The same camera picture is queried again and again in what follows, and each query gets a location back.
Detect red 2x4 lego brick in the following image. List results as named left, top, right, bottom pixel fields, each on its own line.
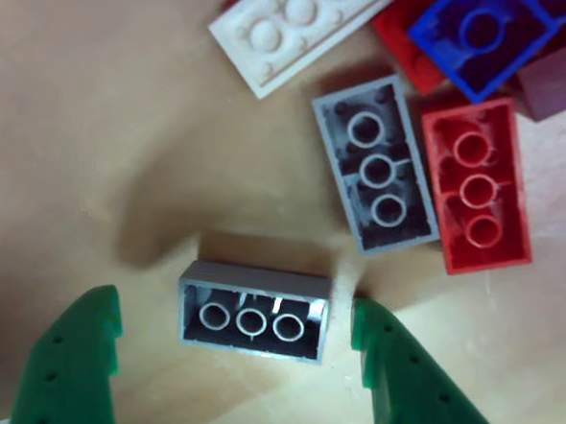
left=409, top=90, right=544, bottom=281

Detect grey 2x4 lego brick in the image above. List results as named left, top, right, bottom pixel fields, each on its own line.
left=301, top=69, right=452, bottom=261
left=174, top=258, right=334, bottom=367

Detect brown long lego brick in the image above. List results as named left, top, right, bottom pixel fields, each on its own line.
left=507, top=26, right=566, bottom=125

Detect white long lego brick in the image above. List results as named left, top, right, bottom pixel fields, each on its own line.
left=202, top=0, right=408, bottom=108

